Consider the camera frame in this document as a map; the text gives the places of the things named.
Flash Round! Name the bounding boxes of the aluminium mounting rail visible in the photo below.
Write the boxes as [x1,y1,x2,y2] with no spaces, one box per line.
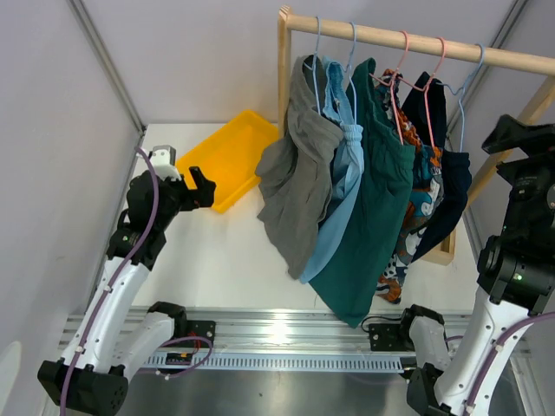
[58,305,532,354]

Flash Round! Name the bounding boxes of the navy blue shorts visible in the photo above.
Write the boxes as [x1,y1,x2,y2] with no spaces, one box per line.
[401,71,473,263]

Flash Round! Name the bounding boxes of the slotted cable duct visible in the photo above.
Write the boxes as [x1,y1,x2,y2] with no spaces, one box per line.
[142,352,415,374]

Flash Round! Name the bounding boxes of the blue hanger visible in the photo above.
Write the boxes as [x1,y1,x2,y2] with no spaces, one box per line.
[345,22,357,123]
[441,43,486,153]
[304,16,322,115]

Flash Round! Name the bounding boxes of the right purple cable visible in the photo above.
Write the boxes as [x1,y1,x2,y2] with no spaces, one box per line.
[444,312,555,416]

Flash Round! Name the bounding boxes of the yellow plastic tray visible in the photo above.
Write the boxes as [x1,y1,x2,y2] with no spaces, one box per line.
[175,110,278,214]

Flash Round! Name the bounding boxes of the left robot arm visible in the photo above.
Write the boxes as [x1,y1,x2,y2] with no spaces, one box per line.
[37,166,216,415]

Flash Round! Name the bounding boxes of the dark green shorts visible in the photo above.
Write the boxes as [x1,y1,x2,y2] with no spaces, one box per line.
[310,57,415,328]

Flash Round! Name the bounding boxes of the pink hanger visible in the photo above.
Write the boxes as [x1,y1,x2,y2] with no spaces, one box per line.
[402,46,447,148]
[369,30,409,145]

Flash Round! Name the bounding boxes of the wooden clothes rack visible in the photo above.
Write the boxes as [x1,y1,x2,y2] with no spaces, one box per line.
[277,4,555,267]

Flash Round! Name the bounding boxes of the orange teal patterned shorts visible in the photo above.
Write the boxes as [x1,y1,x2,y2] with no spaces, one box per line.
[373,69,443,304]

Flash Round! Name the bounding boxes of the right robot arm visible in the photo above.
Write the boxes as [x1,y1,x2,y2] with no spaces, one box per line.
[395,114,554,415]

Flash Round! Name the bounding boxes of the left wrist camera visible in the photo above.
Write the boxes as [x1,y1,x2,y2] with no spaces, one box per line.
[150,145,183,181]

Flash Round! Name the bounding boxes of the grey shorts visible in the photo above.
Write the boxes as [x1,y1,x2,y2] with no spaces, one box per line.
[256,55,343,279]

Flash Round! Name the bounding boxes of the light blue shorts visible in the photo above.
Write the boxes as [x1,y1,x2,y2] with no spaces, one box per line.
[300,57,364,283]

